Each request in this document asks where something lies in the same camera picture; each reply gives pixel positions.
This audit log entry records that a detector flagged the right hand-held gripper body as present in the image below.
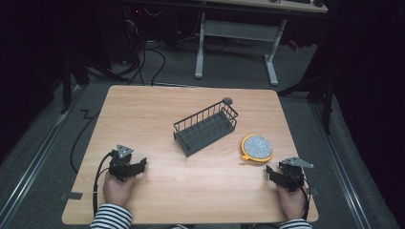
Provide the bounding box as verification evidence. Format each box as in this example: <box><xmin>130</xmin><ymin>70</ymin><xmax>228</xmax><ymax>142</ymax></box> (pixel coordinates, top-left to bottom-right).
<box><xmin>278</xmin><ymin>156</ymin><xmax>315</xmax><ymax>193</ymax></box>

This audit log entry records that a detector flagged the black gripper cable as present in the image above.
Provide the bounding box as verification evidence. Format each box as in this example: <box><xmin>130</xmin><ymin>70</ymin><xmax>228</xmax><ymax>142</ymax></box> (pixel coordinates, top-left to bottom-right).
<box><xmin>298</xmin><ymin>185</ymin><xmax>311</xmax><ymax>221</ymax></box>
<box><xmin>92</xmin><ymin>151</ymin><xmax>115</xmax><ymax>218</ymax></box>

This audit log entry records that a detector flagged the grey tape piece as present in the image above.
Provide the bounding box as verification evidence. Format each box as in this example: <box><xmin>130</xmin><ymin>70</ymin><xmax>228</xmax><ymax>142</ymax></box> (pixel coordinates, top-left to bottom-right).
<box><xmin>59</xmin><ymin>191</ymin><xmax>84</xmax><ymax>201</ymax></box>

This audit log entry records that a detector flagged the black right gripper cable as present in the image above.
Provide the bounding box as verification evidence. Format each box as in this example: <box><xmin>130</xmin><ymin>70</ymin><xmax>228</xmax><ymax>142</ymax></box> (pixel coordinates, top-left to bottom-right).
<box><xmin>298</xmin><ymin>185</ymin><xmax>311</xmax><ymax>221</ymax></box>

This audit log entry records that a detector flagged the person's left hand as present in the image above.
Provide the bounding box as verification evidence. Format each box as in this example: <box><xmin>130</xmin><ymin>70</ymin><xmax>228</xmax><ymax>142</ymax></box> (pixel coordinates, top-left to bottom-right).
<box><xmin>102</xmin><ymin>171</ymin><xmax>137</xmax><ymax>210</ymax></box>

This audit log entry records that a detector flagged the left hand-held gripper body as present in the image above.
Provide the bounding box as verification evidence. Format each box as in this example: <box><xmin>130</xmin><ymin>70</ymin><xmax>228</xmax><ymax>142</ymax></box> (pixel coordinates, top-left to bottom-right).
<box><xmin>108</xmin><ymin>144</ymin><xmax>139</xmax><ymax>183</ymax></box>

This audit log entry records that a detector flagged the white metal desk frame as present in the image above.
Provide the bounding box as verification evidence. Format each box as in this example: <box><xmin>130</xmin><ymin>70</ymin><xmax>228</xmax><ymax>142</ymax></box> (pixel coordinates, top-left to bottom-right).
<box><xmin>194</xmin><ymin>11</ymin><xmax>288</xmax><ymax>87</ymax></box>

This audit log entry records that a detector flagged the person's right hand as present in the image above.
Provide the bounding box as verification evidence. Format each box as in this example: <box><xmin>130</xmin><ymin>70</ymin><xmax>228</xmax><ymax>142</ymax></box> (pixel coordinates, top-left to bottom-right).
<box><xmin>276</xmin><ymin>184</ymin><xmax>309</xmax><ymax>221</ymax></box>

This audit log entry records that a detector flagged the dark grey wire rack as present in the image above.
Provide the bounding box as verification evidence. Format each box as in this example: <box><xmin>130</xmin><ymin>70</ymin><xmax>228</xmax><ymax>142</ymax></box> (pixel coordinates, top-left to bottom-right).
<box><xmin>173</xmin><ymin>96</ymin><xmax>240</xmax><ymax>158</ymax></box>

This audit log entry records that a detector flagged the bundle of black floor cables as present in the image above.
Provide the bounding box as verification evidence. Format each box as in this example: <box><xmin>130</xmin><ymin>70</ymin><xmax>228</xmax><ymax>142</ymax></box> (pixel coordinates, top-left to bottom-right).
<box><xmin>122</xmin><ymin>18</ymin><xmax>167</xmax><ymax>87</ymax></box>

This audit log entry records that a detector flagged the black metal stand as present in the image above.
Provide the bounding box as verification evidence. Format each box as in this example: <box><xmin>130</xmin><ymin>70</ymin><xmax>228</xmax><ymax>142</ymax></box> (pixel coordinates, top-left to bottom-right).
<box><xmin>277</xmin><ymin>56</ymin><xmax>338</xmax><ymax>135</ymax></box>
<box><xmin>59</xmin><ymin>55</ymin><xmax>128</xmax><ymax>115</ymax></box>

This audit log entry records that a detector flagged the metal floor rail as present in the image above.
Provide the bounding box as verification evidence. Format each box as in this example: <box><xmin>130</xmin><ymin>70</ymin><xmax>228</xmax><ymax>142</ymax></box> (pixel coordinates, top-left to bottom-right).
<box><xmin>0</xmin><ymin>84</ymin><xmax>84</xmax><ymax>223</ymax></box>
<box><xmin>309</xmin><ymin>103</ymin><xmax>373</xmax><ymax>229</ymax></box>

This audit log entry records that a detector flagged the round yellow scrubbing pad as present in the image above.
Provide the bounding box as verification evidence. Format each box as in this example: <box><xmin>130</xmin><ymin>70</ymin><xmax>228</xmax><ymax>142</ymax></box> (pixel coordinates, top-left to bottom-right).
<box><xmin>240</xmin><ymin>134</ymin><xmax>274</xmax><ymax>163</ymax></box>

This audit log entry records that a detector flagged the black floor cable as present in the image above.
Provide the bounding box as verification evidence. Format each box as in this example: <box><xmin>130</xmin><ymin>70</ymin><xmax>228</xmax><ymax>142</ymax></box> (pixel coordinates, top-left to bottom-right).
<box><xmin>70</xmin><ymin>109</ymin><xmax>101</xmax><ymax>175</ymax></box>

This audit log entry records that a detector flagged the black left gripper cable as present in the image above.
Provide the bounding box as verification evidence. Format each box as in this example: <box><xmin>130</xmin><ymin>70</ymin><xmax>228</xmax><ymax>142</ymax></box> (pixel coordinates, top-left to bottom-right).
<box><xmin>92</xmin><ymin>151</ymin><xmax>115</xmax><ymax>218</ymax></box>

